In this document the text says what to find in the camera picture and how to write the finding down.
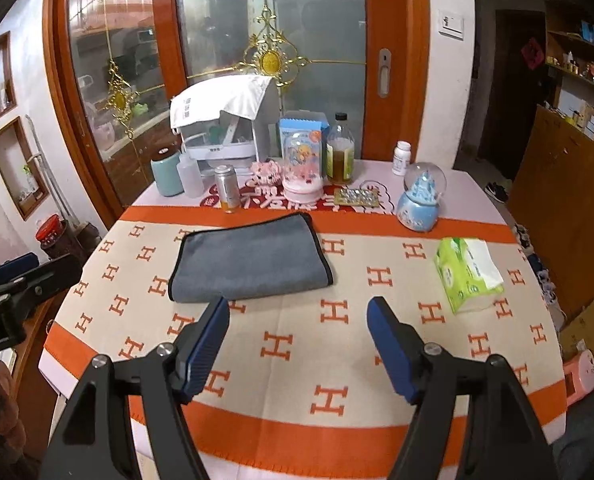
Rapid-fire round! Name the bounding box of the grey microfibre towel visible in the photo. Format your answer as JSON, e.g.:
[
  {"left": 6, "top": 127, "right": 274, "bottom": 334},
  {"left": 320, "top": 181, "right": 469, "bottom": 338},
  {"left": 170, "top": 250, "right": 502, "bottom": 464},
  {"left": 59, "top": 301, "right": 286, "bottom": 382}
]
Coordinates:
[{"left": 168, "top": 212, "right": 334, "bottom": 304}]

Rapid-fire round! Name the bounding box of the red lidded bucket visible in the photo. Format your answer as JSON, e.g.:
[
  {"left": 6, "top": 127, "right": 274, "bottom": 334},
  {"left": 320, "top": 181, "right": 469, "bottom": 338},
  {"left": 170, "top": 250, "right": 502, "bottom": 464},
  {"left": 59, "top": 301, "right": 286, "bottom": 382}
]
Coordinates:
[{"left": 35, "top": 214, "right": 66, "bottom": 246}]

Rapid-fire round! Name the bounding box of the pink pig toy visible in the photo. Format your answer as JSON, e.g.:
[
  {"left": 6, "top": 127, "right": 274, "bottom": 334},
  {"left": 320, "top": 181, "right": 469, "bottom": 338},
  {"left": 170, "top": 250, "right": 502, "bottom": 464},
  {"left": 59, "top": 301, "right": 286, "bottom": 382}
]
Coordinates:
[{"left": 564, "top": 350, "right": 594, "bottom": 408}]

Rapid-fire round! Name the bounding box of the cardboard box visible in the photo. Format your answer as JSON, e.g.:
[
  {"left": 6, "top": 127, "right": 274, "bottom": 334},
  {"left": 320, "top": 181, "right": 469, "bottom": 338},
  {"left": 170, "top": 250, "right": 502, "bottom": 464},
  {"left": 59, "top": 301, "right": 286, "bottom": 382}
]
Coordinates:
[{"left": 559, "top": 300, "right": 594, "bottom": 360}]

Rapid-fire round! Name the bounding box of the green tissue pack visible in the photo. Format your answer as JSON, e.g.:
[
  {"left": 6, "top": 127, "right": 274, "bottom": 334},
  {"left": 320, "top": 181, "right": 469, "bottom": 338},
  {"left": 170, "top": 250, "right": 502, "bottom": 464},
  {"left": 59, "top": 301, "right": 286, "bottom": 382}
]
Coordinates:
[{"left": 434, "top": 237, "right": 504, "bottom": 314}]

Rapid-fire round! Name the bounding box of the white squeeze bottle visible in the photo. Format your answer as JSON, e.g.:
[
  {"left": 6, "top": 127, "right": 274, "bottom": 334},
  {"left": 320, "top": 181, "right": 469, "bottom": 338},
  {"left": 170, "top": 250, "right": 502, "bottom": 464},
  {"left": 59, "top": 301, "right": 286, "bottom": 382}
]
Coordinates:
[{"left": 177, "top": 151, "right": 205, "bottom": 198}]

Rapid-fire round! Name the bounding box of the orange patterned tablecloth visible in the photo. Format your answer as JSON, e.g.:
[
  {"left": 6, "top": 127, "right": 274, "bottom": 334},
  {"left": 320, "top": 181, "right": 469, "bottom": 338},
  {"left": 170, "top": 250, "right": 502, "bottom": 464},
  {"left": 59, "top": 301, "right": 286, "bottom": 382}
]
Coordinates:
[{"left": 39, "top": 205, "right": 566, "bottom": 479}]

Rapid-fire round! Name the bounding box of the silver orange drink can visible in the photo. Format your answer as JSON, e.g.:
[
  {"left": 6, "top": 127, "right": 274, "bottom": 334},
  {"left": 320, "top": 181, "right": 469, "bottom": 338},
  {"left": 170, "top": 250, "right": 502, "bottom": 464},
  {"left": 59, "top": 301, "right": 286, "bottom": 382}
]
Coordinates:
[{"left": 215, "top": 165, "right": 241, "bottom": 212}]

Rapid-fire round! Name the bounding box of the wooden shelf cabinet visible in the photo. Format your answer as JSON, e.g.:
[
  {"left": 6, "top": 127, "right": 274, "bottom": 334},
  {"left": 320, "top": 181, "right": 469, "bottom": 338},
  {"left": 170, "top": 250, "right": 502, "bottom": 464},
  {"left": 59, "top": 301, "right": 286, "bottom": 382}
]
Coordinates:
[{"left": 507, "top": 0, "right": 594, "bottom": 318}]

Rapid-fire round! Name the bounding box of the white covered appliance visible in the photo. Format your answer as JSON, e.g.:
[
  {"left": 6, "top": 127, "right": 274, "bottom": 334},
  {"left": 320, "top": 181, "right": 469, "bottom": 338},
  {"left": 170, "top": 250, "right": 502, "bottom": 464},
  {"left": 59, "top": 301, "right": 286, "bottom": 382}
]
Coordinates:
[{"left": 169, "top": 75, "right": 280, "bottom": 172}]

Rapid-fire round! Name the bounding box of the pink block pig figure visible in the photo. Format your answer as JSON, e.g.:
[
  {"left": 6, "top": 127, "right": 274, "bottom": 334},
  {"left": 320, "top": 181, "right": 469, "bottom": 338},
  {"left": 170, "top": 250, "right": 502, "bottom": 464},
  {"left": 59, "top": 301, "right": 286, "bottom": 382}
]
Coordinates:
[{"left": 250, "top": 159, "right": 282, "bottom": 188}]

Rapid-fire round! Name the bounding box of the blue castle snow globe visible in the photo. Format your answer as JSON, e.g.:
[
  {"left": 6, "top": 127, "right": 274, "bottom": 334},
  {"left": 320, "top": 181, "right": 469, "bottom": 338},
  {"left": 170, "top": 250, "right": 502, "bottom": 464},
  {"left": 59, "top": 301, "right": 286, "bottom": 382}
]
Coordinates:
[{"left": 396, "top": 162, "right": 446, "bottom": 232}]

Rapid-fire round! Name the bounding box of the foil pill blister pack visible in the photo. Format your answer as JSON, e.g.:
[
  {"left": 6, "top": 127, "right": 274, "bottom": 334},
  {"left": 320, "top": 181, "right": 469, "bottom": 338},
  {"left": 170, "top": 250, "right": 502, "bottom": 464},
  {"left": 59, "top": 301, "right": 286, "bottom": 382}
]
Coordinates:
[{"left": 334, "top": 188, "right": 379, "bottom": 208}]

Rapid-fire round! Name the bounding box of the pink base glass dome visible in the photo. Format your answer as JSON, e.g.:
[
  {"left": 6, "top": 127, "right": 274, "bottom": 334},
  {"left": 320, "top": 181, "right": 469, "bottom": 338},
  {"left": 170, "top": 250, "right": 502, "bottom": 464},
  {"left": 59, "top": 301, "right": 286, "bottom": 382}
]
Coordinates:
[{"left": 281, "top": 129, "right": 325, "bottom": 205}]

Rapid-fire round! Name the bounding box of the white pill bottle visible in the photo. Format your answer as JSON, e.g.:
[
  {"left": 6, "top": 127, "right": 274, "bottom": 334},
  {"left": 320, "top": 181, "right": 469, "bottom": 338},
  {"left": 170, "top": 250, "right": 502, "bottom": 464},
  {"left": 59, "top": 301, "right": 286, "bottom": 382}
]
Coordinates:
[{"left": 391, "top": 140, "right": 412, "bottom": 177}]

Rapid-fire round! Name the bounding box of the blue printed carton box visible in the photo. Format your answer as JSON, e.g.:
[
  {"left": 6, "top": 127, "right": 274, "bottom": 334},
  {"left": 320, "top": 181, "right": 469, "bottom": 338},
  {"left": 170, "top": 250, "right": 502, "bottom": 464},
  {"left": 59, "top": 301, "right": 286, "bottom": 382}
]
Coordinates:
[{"left": 279, "top": 114, "right": 329, "bottom": 176}]

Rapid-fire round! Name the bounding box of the amber liquid glass bottle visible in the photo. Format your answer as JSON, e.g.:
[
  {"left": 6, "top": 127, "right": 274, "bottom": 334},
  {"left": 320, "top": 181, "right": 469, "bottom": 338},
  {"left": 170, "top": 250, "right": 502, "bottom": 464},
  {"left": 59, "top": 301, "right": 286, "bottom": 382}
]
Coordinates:
[{"left": 326, "top": 112, "right": 355, "bottom": 183}]

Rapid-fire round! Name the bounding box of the orange framed glass door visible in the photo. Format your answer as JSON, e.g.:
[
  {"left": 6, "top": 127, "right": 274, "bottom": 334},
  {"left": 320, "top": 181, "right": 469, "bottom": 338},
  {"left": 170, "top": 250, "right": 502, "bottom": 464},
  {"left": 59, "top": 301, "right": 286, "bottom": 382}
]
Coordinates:
[{"left": 43, "top": 0, "right": 429, "bottom": 226}]

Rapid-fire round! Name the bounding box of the white wall switch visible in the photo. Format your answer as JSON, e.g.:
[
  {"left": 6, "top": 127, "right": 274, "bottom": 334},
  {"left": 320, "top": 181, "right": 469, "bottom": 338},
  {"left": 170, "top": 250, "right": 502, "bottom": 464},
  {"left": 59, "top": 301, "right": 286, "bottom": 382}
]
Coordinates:
[{"left": 438, "top": 10, "right": 465, "bottom": 41}]

